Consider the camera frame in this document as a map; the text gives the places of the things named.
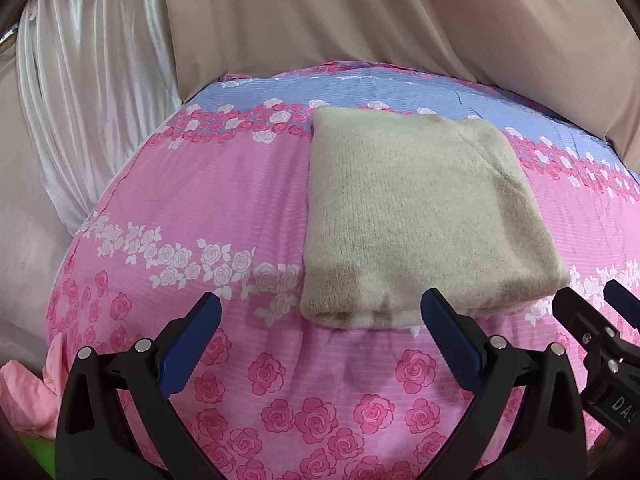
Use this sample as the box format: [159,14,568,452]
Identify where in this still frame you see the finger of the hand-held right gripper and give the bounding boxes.
[602,280,640,335]
[552,287,628,378]

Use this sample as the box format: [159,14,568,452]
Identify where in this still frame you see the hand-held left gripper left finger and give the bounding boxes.
[55,291,223,480]

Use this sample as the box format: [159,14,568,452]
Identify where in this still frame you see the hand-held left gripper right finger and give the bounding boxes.
[420,287,587,480]

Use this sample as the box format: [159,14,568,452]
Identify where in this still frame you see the cream knit sweater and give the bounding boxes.
[299,105,572,331]

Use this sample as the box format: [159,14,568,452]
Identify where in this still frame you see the pink floral bed sheet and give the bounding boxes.
[44,60,640,480]

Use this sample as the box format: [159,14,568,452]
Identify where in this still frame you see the pink cloth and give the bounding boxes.
[0,332,66,441]

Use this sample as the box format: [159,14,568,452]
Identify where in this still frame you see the green object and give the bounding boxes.
[17,432,60,480]

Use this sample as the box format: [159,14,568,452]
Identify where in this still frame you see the white satin curtain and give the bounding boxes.
[15,0,184,236]

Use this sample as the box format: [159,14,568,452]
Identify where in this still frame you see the beige curtain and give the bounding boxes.
[160,0,640,181]

